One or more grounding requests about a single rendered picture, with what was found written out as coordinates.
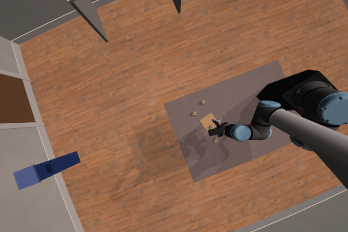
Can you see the orange flat mat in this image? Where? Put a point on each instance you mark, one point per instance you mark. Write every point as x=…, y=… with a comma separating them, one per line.
x=207, y=121

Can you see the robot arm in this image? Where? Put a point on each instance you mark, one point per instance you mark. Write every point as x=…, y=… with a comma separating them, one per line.
x=325, y=109

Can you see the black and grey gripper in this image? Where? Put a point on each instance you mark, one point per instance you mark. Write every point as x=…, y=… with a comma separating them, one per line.
x=217, y=123

